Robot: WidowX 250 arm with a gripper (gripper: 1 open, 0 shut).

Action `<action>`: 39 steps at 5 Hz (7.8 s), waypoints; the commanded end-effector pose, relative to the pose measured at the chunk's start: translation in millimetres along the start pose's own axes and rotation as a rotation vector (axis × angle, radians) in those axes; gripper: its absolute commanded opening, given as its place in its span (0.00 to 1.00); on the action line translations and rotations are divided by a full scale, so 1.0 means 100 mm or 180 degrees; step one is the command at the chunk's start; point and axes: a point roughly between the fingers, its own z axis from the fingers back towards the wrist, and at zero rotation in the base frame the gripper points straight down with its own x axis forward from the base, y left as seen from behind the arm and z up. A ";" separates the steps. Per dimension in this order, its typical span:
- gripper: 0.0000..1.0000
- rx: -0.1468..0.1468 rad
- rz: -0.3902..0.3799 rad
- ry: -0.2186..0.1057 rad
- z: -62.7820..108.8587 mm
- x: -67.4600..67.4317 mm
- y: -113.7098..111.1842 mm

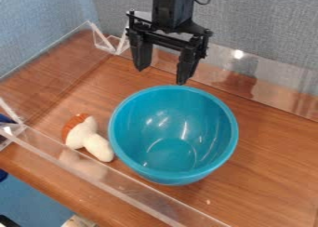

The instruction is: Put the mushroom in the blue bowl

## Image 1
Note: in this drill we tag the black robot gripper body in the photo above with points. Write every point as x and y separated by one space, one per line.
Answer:
163 36

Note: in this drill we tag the blue plastic bowl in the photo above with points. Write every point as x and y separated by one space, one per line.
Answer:
174 134

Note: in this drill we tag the blue object at left edge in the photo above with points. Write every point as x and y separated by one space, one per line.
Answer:
4 119

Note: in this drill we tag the white plush mushroom orange cap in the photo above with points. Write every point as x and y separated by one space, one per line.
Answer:
79 134

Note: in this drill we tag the clear acrylic barrier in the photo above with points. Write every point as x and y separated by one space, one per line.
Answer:
277 84
131 191
27 46

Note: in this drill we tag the clear acrylic back barrier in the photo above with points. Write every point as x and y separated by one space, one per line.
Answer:
277 84

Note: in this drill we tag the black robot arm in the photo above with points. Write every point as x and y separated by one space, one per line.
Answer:
171 12

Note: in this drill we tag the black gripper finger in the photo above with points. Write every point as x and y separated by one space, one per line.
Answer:
189 60
141 49

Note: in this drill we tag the clear acrylic front barrier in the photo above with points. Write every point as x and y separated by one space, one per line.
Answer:
131 191

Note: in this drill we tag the clear acrylic left barrier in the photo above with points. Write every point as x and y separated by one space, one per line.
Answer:
27 46

